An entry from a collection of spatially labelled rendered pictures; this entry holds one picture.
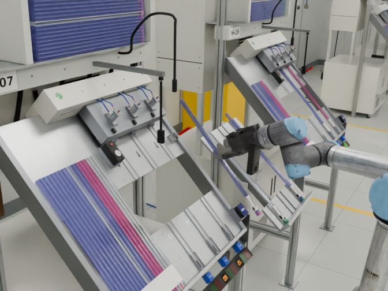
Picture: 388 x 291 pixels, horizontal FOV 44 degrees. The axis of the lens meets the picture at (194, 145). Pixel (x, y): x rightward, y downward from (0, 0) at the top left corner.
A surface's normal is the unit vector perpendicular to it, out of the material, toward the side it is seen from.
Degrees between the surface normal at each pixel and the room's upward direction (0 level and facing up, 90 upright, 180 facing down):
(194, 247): 45
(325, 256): 0
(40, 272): 0
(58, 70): 90
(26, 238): 0
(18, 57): 90
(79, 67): 90
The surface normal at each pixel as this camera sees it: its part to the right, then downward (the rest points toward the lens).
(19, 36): -0.52, 0.29
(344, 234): 0.03, -0.94
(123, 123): 0.62, -0.52
